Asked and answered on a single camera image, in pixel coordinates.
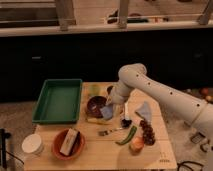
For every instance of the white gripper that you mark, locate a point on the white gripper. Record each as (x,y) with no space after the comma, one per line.
(113,100)

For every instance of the blue sponge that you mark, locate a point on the blue sponge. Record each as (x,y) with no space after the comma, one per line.
(107,112)

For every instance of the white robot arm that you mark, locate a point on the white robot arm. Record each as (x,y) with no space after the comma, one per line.
(196,112)

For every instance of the purple bowl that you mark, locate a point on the purple bowl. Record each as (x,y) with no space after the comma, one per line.
(94,105)

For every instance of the white block in orange bowl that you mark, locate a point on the white block in orange bowl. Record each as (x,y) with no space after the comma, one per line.
(68,142)

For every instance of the orange bowl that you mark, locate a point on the orange bowl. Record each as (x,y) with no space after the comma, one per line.
(75,151)

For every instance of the small metal cup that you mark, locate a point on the small metal cup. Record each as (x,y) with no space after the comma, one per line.
(109,89)

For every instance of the light blue cloth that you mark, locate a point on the light blue cloth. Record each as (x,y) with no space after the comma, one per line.
(144,111)

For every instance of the metal fork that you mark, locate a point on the metal fork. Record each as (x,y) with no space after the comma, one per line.
(109,131)

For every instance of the green chili pepper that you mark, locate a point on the green chili pepper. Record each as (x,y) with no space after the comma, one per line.
(128,138)

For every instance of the orange carrot piece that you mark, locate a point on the orange carrot piece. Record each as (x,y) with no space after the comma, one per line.
(136,144)

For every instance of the purple grape bunch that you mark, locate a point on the purple grape bunch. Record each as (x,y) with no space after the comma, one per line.
(148,133)

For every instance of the green plastic tray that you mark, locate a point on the green plastic tray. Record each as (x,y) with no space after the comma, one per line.
(59,102)

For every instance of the white round container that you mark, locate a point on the white round container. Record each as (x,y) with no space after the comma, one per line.
(33,144)

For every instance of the white handled black brush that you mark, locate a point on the white handled black brush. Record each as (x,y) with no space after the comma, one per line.
(126,121)

